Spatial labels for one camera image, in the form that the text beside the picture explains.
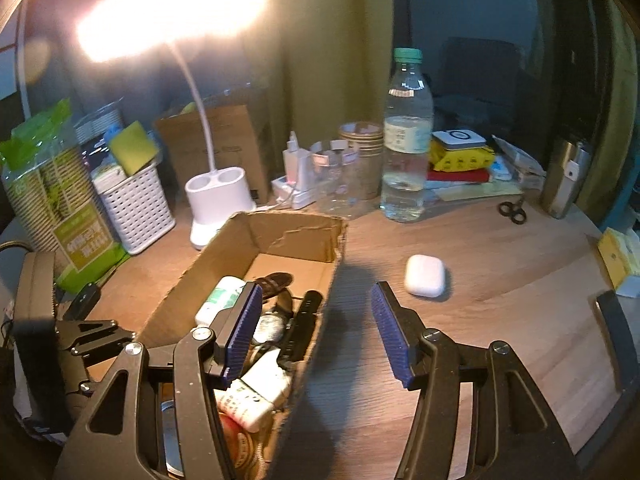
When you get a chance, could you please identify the steel tumbler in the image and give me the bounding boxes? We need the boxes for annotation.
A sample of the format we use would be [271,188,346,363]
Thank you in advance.
[541,137,593,219]

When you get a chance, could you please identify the pack of paper cups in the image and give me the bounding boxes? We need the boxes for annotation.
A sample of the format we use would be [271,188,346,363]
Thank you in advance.
[0,100,128,293]

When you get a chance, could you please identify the white power adapter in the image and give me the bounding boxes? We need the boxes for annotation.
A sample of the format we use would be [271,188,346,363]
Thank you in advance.
[242,349,293,403]

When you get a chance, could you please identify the yellow tissue box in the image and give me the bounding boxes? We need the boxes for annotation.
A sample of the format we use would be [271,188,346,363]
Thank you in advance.
[597,227,640,297]

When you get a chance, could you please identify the green label pill bottle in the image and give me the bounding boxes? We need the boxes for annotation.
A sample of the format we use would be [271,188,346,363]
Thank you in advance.
[195,276,247,327]

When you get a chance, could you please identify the jar with gold lid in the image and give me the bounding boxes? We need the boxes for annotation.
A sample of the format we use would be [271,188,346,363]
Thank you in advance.
[339,121,385,201]

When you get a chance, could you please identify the white tissue pack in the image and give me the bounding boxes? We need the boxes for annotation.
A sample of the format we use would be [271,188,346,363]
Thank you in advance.
[92,165,128,193]

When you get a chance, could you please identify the wristwatch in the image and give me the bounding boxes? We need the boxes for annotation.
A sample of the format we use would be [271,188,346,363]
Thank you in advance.
[250,272,296,347]

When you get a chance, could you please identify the white packet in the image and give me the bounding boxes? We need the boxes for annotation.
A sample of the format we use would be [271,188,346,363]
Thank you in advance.
[492,135,546,186]

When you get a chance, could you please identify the patterned glass cup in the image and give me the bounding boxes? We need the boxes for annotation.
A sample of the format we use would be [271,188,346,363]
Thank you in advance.
[310,140,361,218]

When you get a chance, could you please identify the brown cardboard package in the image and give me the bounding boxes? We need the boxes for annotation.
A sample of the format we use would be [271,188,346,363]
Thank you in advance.
[154,105,271,206]

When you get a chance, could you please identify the white power strip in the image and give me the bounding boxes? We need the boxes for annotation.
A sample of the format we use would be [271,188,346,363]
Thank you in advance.
[271,176,317,209]

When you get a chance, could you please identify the white desk lamp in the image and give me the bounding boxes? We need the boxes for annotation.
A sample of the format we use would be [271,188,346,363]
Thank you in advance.
[75,0,267,251]

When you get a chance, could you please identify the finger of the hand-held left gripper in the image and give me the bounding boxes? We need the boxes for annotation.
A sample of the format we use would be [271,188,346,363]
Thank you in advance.
[55,319,138,361]

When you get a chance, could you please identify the yellow green sponge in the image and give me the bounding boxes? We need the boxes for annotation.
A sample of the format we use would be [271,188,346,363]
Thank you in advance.
[109,121,158,177]

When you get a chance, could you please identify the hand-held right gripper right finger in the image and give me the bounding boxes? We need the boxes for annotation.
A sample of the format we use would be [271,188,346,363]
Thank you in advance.
[370,281,581,480]

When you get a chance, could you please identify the cardboard box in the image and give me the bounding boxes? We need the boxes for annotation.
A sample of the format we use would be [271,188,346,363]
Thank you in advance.
[135,211,348,480]

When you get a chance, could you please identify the red tin can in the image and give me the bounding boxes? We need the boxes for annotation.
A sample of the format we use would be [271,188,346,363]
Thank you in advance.
[159,400,263,480]

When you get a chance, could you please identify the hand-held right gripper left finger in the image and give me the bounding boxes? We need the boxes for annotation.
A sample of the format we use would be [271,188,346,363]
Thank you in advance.
[52,281,264,480]

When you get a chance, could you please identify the small white pill bottle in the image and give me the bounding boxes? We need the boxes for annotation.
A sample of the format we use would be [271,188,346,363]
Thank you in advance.
[216,379,273,433]

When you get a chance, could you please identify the black car key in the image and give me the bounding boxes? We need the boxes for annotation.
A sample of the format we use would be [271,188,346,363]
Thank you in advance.
[65,284,99,321]

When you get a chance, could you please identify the black ribbed device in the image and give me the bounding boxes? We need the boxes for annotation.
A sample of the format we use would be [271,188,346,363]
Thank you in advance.
[277,290,323,368]

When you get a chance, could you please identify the clear water bottle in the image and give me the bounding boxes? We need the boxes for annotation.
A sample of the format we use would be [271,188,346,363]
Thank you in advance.
[380,48,434,223]

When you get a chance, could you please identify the white earbud case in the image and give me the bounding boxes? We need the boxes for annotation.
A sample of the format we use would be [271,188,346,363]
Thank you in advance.
[404,255,446,297]

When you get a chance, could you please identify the white plug charger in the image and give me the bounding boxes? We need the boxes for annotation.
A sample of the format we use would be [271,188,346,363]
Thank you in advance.
[282,131,313,191]

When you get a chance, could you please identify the black scissors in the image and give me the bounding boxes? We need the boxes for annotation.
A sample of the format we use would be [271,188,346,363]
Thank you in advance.
[497,199,527,223]

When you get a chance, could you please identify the white wireless charger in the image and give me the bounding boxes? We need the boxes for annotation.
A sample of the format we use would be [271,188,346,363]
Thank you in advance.
[432,130,488,152]

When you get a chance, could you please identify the red book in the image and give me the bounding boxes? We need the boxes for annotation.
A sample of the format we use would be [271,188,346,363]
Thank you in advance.
[426,169,491,183]

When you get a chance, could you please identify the olive curtain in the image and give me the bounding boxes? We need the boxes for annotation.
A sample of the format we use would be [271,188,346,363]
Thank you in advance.
[270,0,396,136]
[590,0,640,231]

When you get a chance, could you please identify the white woven plastic basket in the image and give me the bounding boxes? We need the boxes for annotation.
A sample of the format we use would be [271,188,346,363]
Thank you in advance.
[92,162,177,255]

